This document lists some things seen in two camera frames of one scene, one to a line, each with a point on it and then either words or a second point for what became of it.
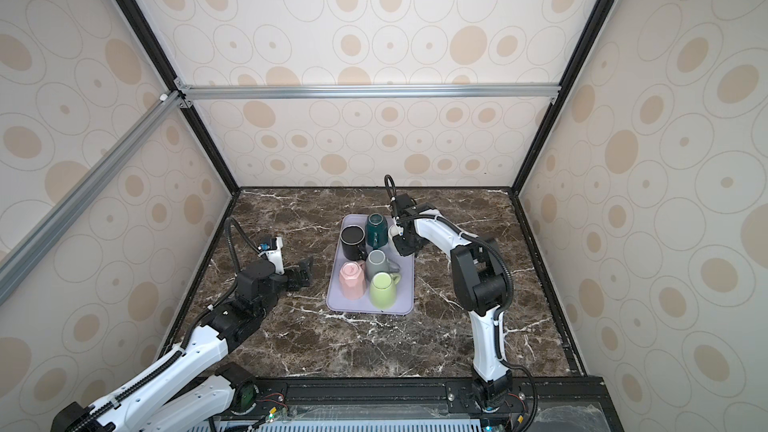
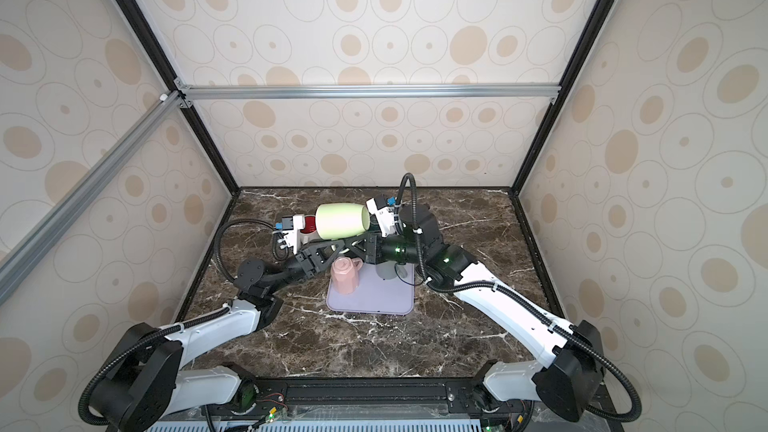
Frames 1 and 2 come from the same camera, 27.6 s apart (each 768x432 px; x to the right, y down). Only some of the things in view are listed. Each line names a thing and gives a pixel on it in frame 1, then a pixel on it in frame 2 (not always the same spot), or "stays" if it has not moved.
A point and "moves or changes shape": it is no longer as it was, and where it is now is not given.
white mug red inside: (394, 231) moves or changes shape
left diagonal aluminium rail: (17, 259) stays
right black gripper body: (407, 245) → (379, 249)
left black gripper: (297, 283) → (309, 260)
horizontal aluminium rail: (186, 94) stays
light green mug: (383, 288) → (339, 220)
